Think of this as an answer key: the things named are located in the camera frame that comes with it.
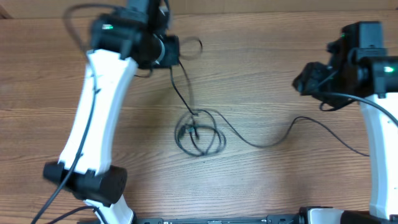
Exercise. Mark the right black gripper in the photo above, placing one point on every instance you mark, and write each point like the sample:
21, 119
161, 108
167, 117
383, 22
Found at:
308, 83

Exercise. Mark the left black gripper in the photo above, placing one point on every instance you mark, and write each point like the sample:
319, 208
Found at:
173, 44

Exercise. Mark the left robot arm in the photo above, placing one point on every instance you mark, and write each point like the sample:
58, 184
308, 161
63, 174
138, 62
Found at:
122, 41

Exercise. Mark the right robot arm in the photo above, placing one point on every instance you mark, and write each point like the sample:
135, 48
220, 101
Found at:
360, 70

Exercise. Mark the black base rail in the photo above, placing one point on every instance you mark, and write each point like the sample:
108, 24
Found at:
270, 219

